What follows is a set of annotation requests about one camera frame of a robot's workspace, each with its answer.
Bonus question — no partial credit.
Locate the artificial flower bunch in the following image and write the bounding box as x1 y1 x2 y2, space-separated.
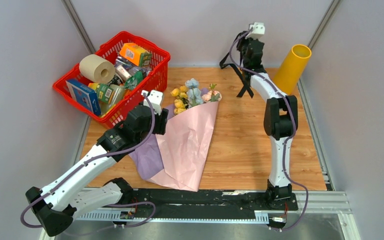
170 78 222 115

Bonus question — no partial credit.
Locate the black ribbon gold lettering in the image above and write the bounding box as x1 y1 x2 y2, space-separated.
219 52 254 99

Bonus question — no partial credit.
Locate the purple wrapping paper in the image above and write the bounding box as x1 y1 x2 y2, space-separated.
128 87 209 181

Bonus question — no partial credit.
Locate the pink wrapping paper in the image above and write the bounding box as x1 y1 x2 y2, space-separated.
148 101 219 192

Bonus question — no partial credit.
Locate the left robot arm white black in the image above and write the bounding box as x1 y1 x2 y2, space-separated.
25 103 169 237

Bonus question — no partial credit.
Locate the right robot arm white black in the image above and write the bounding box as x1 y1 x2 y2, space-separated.
236 31 298 210

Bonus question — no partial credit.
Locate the yellow cylindrical vase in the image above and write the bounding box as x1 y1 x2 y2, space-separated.
272 44 312 95

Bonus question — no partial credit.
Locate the clear plastic bottle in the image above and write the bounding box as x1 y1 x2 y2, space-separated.
99 84 126 117

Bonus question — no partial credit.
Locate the green snack bag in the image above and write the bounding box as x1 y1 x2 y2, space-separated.
123 70 144 91

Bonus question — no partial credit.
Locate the green yellow packet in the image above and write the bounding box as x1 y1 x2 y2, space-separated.
88 82 114 104

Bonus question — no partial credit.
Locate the silver wrapped package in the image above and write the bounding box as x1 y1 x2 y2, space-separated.
114 56 152 83

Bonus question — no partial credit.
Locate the blue box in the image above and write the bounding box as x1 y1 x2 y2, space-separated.
65 78 102 117

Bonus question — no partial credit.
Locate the brown toilet paper roll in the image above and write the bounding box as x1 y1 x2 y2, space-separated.
79 54 115 84

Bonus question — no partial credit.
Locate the orange green box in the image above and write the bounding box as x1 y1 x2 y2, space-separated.
119 42 152 67

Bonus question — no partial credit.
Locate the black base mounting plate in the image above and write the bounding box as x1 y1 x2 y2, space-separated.
120 188 298 220

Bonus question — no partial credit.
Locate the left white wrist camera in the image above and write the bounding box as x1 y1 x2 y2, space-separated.
141 90 164 115

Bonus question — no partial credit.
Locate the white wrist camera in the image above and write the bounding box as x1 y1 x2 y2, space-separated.
141 90 164 115
245 22 266 40

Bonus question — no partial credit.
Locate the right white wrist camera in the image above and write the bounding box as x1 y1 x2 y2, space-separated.
245 22 266 40

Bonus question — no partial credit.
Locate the aluminium frame rail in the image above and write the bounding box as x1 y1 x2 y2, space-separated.
78 190 352 225

